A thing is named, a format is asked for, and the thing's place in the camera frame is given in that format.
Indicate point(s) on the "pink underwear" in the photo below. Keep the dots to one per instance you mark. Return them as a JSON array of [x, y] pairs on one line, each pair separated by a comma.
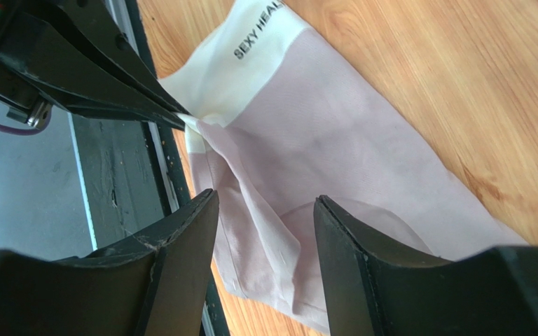
[[276, 117]]

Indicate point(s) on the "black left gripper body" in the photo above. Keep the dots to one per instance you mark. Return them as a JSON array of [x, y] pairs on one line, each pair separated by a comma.
[[25, 103]]

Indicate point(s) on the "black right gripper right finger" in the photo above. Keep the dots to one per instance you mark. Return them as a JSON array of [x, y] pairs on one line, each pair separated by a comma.
[[375, 285]]

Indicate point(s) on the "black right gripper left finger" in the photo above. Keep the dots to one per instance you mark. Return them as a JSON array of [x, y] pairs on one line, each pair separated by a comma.
[[153, 282]]

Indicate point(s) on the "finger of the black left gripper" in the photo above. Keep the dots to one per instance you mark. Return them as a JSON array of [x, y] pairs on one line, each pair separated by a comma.
[[116, 76], [40, 54]]

